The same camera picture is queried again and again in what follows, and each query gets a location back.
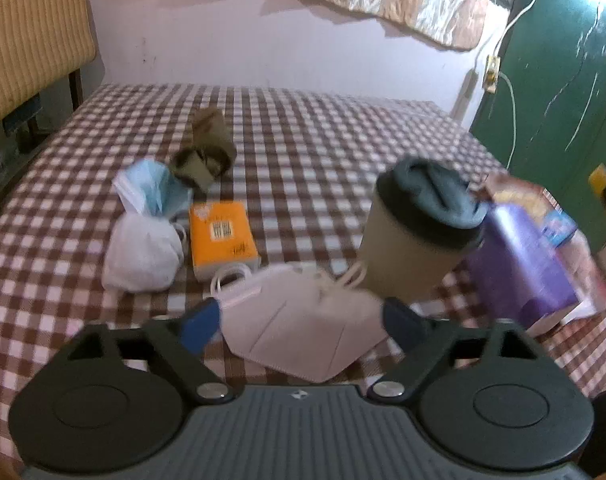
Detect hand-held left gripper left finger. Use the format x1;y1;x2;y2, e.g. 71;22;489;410
66;297;236;404

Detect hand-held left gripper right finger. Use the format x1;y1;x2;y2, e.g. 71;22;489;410
366;296;540;404

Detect white face mask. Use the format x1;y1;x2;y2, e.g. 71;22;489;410
210;262;389;381

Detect orange tissue packet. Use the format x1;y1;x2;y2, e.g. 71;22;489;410
189;201;263;281

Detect purple cardboard box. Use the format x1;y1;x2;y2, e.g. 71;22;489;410
463;172;606;338

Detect blue tissue packet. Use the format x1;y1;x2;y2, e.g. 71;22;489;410
540;207;578;248

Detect olive green sock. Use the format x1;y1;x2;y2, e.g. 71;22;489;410
170;107;236;193

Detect brown paper cup black lid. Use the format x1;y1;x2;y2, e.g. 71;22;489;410
358;156;486;303

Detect white cup mask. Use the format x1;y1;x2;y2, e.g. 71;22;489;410
102;212;186;292

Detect blue face mask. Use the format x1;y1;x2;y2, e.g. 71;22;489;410
112;159;194;221

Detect brown checked tablecloth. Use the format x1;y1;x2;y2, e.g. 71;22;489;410
0;82;606;461

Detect green wooden door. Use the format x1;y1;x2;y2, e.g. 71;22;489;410
470;0;606;261

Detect chair with striped cushion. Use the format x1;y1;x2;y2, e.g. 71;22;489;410
0;0;96;156

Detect white cable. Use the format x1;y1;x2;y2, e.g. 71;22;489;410
475;0;541;71
497;71;516;168

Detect wall socket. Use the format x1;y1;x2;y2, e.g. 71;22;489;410
484;55;501;93

